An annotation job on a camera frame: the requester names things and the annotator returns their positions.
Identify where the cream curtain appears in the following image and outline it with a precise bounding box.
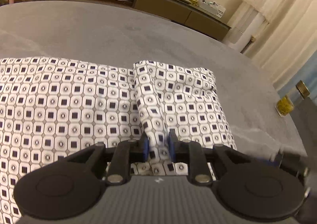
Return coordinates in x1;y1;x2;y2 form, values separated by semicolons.
241;0;317;86

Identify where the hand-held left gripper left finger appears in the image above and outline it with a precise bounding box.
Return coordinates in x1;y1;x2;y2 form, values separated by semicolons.
63;131;150;186

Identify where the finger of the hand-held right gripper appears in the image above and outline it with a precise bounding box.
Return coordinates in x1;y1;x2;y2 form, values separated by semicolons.
269;151;310;180

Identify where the white storage box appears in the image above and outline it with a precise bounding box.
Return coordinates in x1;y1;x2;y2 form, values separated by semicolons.
198;0;220;16

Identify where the long low television cabinet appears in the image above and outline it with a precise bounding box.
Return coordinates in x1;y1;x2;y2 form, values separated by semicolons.
33;0;232;41

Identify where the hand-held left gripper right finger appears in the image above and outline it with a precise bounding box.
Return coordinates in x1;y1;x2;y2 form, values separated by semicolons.
168;129;263;187

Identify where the white printed carton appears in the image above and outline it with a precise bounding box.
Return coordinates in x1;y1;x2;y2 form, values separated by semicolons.
215;3;226;18

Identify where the glass tea bottle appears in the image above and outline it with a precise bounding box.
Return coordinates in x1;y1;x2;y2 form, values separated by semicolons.
276;80;310;117

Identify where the black white patterned garment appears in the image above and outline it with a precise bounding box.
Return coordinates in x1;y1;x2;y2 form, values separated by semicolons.
0;57;237;224

